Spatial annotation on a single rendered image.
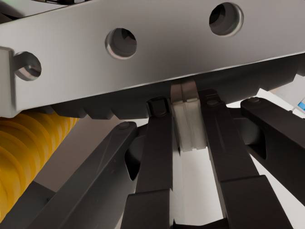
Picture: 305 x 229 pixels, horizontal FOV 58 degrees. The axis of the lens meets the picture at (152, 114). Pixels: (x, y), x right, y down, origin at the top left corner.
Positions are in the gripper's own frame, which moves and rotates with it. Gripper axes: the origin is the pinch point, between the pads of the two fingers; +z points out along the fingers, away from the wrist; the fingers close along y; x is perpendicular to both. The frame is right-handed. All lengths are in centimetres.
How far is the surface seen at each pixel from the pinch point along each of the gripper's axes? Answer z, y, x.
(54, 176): 59, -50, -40
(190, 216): 76, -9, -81
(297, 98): 835, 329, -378
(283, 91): 832, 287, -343
